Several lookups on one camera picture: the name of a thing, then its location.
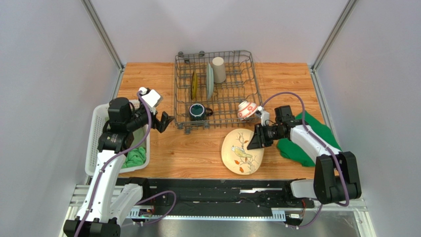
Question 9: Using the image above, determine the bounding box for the olive green folded cloth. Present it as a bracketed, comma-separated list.
[131, 125, 150, 150]

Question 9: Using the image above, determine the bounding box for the left aluminium frame post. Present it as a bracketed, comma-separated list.
[81, 0, 124, 72]

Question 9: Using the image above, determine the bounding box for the white red patterned bowl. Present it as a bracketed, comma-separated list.
[237, 100, 258, 119]

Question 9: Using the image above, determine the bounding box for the aluminium frame post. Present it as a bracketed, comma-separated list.
[311, 0, 359, 72]
[81, 0, 124, 72]

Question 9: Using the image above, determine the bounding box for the yellow patterned plate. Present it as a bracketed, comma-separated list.
[191, 71, 198, 100]

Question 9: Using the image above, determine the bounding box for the beige upside-down cup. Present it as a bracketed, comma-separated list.
[212, 57, 226, 83]

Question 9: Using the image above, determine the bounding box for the light blue flower plate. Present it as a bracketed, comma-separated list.
[206, 63, 214, 100]

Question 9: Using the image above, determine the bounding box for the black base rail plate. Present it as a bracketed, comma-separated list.
[116, 178, 315, 218]

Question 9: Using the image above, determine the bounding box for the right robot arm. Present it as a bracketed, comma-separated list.
[247, 106, 362, 205]

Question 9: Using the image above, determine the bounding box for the right aluminium frame post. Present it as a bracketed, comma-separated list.
[311, 0, 359, 72]

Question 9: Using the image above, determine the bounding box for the grey wire dish rack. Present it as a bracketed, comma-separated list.
[174, 50, 262, 134]

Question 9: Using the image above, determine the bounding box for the bright green crumpled cloth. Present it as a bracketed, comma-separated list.
[122, 147, 147, 168]

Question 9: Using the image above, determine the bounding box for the green cloth on table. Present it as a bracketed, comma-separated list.
[277, 111, 342, 167]

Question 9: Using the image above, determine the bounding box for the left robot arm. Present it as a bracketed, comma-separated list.
[63, 90, 174, 237]

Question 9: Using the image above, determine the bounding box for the dark green mug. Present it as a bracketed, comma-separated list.
[188, 103, 213, 121]

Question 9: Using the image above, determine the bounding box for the white plastic basket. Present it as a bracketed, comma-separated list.
[85, 103, 150, 176]

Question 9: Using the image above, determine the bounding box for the cream bird plate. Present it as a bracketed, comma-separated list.
[221, 128, 264, 175]

